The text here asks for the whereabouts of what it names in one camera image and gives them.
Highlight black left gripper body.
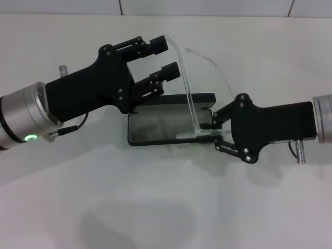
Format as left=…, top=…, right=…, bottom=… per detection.
left=45, top=44, right=136, bottom=123

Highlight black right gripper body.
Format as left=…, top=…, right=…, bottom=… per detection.
left=229, top=92, right=319, bottom=165

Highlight clear transparent glasses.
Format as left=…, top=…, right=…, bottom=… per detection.
left=163, top=33, right=236, bottom=141

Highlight black glasses case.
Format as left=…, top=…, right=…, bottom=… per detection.
left=127, top=92, right=216, bottom=146

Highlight right gripper cable with plug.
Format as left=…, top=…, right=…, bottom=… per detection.
left=287, top=139, right=307, bottom=164

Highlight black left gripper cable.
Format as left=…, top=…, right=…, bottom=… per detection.
left=43, top=113, right=90, bottom=143

